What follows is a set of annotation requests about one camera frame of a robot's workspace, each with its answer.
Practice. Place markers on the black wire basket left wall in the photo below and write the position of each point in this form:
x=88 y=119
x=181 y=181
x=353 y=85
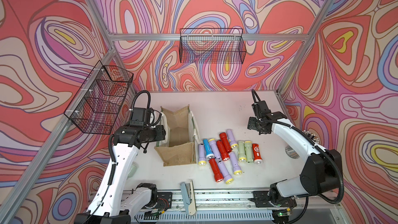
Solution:
x=103 y=94

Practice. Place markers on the red flashlight middle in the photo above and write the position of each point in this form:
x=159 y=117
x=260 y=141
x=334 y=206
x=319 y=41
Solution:
x=223 y=153

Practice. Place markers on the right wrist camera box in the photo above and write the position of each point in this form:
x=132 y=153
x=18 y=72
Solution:
x=260 y=109

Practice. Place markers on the black wire basket wall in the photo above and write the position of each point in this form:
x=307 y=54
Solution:
x=103 y=94
x=212 y=45

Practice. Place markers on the red flashlight bottom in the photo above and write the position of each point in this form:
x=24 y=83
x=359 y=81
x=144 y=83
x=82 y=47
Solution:
x=216 y=171

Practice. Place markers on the long purple flashlight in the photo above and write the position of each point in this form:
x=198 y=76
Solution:
x=227 y=178

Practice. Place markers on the purple flashlight far left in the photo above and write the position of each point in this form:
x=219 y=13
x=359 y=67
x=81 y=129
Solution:
x=202 y=153

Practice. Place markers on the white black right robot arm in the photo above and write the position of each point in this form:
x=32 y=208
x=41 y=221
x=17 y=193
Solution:
x=322 y=173

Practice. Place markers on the burlap tote bag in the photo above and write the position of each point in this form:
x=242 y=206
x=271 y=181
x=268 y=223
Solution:
x=181 y=140

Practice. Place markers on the light green flashlight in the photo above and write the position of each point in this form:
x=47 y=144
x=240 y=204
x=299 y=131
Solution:
x=241 y=152
x=248 y=151

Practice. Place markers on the purple flashlight top right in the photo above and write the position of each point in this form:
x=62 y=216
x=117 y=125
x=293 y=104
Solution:
x=231 y=138

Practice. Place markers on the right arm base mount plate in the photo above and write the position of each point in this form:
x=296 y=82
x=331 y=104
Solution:
x=264 y=200

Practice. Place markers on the purple flashlight lower right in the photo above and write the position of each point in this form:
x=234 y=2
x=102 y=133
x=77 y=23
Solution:
x=234 y=162

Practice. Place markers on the blue flashlight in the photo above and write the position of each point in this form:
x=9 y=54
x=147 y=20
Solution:
x=209 y=153

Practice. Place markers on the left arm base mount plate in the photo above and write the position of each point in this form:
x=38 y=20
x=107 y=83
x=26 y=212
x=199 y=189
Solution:
x=164 y=201

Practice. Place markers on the metal cup of pencils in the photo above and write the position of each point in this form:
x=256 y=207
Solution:
x=292 y=153

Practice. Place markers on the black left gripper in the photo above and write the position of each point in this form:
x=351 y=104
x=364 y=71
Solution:
x=160 y=133

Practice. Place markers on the red flashlight top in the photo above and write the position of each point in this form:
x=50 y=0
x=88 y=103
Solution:
x=224 y=139

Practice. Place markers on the black wire basket back wall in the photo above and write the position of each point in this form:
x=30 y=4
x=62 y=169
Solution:
x=212 y=45

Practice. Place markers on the blue beige stapler tool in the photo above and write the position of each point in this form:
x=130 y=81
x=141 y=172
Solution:
x=188 y=197

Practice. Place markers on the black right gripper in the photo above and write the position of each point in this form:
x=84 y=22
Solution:
x=251 y=125

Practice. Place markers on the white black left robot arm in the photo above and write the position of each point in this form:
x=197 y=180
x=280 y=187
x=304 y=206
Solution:
x=107 y=206

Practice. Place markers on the red flashlight with logo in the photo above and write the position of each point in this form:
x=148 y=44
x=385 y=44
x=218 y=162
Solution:
x=257 y=155

